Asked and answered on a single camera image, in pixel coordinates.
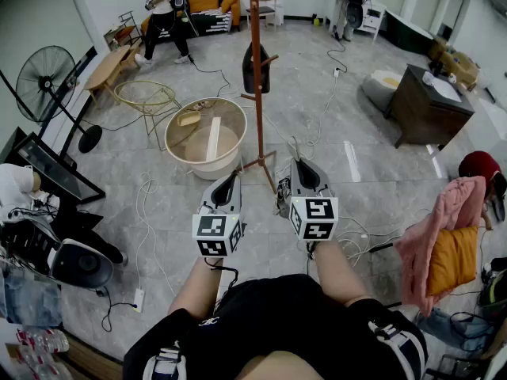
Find round glass table beige base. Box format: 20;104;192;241
164;97;249;181

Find wooden coffee table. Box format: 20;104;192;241
84;44;142;106

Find black glass stand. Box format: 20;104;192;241
0;127;106;205

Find orange sofa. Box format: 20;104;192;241
140;0;242;41

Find dark wooden cabinet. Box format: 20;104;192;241
383;63;475;150

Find cardboard boxes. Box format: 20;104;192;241
429;37;480;91

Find orange cushion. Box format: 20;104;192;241
427;226;479;296

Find metal rack shelf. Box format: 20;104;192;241
103;10;143;51

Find black white striped blanket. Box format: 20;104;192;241
189;9;233;35

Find wooden chair dark seat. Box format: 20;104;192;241
245;0;278;29

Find plastic water bottles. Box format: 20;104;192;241
15;328;71;380

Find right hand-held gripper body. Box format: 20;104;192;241
285;157;340;241

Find pink jacket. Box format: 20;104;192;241
394;175;487;317

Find yellow rectangular tray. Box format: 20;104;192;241
177;110;201;127

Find black standing fan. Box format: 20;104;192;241
15;44;103;154

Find brown wooden coat rack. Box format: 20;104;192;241
239;0;280;196

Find person's black shirt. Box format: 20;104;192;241
122;273;429;380

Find person's right forearm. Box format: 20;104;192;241
312;240;370;309

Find white floor cable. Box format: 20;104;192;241
135;171;177;297

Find egg shaped beanbag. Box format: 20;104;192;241
362;69;403;112

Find person's left forearm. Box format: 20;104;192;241
168;256;223;320

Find patterned folding umbrella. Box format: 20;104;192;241
273;176;293;218

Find white nightstand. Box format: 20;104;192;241
362;0;387;41

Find black hanging bag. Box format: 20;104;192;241
242;41;273;94

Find yellow wire side table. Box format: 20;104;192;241
113;80;182;152

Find black white backpack device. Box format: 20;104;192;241
47;237;115;291

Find black floor cable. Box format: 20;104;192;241
189;55;231;98

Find white paper sheet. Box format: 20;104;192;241
429;76;463;103

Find dark green counter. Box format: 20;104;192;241
386;9;435;57

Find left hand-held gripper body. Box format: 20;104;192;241
192;170;247;257

